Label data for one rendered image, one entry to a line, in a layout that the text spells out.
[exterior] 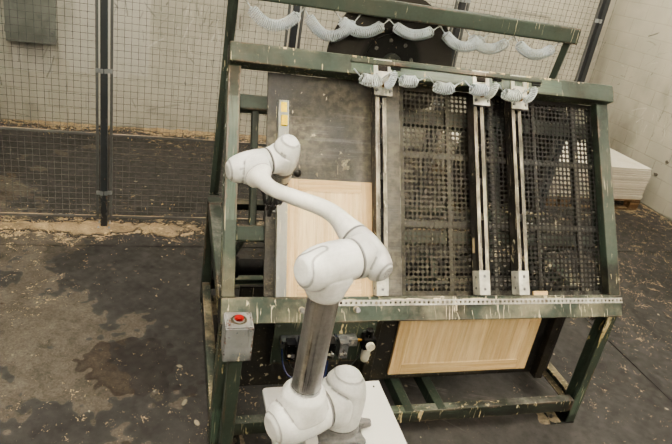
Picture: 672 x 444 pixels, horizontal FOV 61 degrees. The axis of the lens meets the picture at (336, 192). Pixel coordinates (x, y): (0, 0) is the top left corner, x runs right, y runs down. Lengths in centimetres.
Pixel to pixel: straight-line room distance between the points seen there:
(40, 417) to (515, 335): 263
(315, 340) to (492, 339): 188
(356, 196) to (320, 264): 123
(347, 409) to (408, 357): 131
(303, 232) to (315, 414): 102
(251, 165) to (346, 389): 86
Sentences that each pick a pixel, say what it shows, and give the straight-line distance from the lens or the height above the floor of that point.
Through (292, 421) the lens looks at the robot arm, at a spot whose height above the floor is 97.
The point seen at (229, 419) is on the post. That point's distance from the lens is 283.
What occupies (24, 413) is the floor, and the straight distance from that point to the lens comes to 353.
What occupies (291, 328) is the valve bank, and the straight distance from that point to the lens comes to 275.
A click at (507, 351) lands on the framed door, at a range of 371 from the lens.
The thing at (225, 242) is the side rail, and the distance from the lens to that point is 268.
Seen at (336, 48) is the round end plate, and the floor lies 189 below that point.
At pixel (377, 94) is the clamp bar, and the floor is 178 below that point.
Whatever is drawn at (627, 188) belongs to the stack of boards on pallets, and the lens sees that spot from 795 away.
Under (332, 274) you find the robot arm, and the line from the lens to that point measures 169.
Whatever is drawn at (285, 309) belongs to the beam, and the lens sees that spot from 272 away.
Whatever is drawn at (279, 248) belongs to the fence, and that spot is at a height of 109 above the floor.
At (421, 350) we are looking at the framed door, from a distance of 342.
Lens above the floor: 241
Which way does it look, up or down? 23 degrees down
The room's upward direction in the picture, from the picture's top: 10 degrees clockwise
